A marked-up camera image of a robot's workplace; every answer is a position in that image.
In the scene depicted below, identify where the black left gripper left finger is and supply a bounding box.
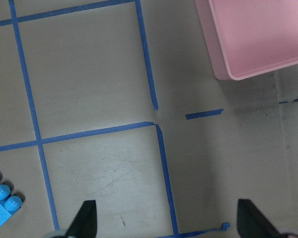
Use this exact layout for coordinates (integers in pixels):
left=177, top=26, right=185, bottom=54
left=64, top=200, right=97, bottom=238

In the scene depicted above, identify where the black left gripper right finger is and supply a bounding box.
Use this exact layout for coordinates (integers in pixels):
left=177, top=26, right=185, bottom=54
left=237, top=199, right=281, bottom=238

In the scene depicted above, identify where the pink plastic box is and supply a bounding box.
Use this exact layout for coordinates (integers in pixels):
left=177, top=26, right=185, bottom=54
left=195, top=0, right=298, bottom=81

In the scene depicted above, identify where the blue toy block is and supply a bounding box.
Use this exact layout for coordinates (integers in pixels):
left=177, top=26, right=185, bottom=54
left=0, top=184, right=22, bottom=227

